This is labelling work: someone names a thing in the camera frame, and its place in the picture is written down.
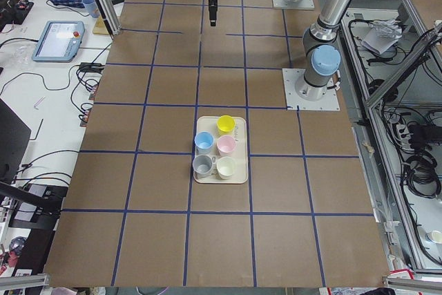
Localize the blue cup on desk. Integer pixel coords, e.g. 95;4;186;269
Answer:
82;0;99;19

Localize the yellow plastic cup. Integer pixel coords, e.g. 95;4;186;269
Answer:
216;115;236;136

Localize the blue plastic cup on tray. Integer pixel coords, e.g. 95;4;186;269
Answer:
194;131;214;155

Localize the pink plastic cup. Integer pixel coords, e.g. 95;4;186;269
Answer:
216;135;236;156

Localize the grey plastic cup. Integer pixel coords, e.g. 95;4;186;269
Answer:
192;155;213;177

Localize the cream white plastic cup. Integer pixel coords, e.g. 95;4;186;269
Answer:
216;156;236;180

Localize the wooden stand base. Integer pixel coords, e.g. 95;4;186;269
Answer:
92;16;113;36

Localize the cream serving tray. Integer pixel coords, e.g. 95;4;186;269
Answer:
192;116;249;184

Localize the near teach pendant tablet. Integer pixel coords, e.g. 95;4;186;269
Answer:
32;21;85;63

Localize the crumpled white paper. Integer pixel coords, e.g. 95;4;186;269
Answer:
361;19;402;55

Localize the black monitor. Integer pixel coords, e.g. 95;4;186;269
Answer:
0;100;31;184

